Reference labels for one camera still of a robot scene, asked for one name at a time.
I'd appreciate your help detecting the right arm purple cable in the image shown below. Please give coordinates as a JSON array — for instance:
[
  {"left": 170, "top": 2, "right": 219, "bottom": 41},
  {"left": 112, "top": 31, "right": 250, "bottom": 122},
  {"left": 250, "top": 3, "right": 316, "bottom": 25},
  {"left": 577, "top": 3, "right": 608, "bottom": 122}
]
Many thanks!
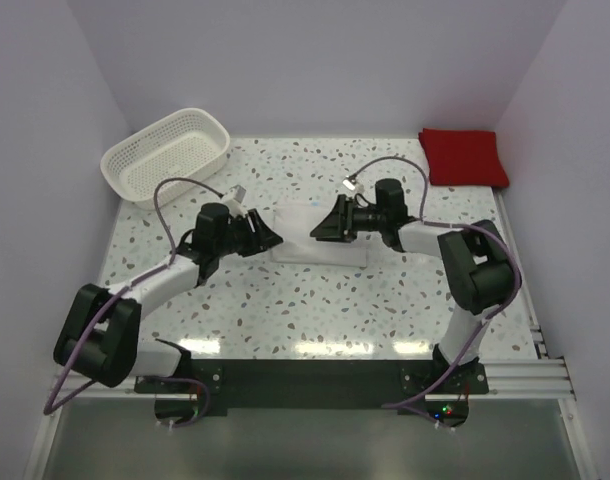
[{"left": 352, "top": 156, "right": 524, "bottom": 419}]

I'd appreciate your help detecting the white t shirt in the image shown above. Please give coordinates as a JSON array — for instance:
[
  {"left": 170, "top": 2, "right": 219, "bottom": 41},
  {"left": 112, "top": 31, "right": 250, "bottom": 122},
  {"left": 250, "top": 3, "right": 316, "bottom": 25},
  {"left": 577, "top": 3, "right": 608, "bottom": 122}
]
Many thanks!
[{"left": 270, "top": 202, "right": 368, "bottom": 268}]

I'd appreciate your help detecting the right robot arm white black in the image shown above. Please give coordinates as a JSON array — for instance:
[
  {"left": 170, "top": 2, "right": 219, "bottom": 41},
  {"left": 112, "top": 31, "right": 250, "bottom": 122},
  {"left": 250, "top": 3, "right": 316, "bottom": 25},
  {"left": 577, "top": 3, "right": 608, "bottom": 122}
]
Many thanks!
[{"left": 310, "top": 179, "right": 522, "bottom": 393}]

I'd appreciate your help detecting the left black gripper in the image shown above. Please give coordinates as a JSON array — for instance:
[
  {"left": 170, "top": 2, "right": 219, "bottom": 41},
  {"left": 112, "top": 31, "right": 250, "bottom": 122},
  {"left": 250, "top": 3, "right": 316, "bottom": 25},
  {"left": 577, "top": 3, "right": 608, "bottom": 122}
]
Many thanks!
[{"left": 214, "top": 209, "right": 282, "bottom": 258}]

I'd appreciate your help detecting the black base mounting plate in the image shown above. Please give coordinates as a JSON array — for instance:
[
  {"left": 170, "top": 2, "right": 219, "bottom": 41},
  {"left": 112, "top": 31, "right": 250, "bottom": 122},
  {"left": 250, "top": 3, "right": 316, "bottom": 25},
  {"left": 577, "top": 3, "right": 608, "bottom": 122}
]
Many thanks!
[{"left": 134, "top": 360, "right": 489, "bottom": 427}]

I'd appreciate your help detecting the white plastic perforated basket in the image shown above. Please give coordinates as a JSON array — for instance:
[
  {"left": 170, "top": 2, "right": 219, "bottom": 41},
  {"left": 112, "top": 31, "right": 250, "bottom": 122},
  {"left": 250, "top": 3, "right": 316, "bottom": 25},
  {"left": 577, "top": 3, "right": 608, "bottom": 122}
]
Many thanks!
[{"left": 100, "top": 108, "right": 231, "bottom": 210}]

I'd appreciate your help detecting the aluminium extrusion rail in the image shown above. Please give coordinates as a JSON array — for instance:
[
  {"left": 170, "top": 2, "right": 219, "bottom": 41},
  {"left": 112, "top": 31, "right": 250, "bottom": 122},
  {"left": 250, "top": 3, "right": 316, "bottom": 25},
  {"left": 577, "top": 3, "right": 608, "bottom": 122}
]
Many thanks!
[{"left": 57, "top": 358, "right": 576, "bottom": 400}]

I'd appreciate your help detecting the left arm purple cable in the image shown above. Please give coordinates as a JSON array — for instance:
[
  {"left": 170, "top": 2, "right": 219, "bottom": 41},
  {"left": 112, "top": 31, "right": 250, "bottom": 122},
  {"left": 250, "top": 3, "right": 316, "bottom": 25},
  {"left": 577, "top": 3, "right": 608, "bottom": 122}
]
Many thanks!
[{"left": 43, "top": 178, "right": 231, "bottom": 429}]

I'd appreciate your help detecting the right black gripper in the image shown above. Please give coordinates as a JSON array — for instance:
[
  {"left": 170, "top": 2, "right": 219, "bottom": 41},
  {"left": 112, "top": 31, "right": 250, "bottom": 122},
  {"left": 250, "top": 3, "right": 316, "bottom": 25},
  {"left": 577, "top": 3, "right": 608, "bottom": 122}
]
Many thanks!
[{"left": 311, "top": 194, "right": 387, "bottom": 244}]

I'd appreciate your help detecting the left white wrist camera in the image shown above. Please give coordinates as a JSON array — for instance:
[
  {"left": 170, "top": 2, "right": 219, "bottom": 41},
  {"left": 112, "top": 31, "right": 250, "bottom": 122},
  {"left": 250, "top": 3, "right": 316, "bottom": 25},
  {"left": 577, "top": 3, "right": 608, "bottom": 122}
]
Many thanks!
[{"left": 221, "top": 185, "right": 247, "bottom": 217}]

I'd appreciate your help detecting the folded red t shirt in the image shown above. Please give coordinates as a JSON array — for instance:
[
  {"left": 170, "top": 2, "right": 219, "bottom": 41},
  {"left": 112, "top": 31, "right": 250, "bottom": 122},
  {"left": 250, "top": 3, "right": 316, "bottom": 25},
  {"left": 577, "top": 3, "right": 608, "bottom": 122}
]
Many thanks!
[{"left": 418, "top": 128, "right": 510, "bottom": 189}]

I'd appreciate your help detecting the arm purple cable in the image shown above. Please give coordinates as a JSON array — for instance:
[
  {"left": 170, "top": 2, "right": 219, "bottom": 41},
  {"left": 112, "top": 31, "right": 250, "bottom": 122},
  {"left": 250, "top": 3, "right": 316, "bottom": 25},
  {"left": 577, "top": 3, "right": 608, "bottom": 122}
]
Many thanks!
[
  {"left": 352, "top": 156, "right": 524, "bottom": 419},
  {"left": 43, "top": 178, "right": 231, "bottom": 429}
]

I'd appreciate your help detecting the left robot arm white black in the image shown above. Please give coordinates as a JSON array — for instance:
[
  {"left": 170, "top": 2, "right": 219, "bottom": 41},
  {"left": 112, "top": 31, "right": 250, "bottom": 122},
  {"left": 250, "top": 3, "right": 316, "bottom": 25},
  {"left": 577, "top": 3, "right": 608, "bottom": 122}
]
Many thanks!
[{"left": 53, "top": 203, "right": 283, "bottom": 392}]

